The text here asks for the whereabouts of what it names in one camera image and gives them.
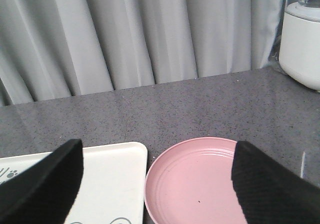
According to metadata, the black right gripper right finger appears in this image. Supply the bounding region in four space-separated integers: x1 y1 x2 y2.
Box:
231 141 320 224

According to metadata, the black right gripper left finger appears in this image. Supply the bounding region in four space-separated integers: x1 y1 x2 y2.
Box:
0 139 84 224

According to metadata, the pink round plate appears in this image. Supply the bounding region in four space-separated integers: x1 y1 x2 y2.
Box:
144 137 247 224

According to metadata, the cream bear serving tray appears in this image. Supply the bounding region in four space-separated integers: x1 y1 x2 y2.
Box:
0 142 148 224

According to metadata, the grey stone countertop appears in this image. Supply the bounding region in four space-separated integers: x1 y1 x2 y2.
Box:
0 66 320 185

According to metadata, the white pleated curtain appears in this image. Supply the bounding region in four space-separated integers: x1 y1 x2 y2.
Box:
0 0 284 106

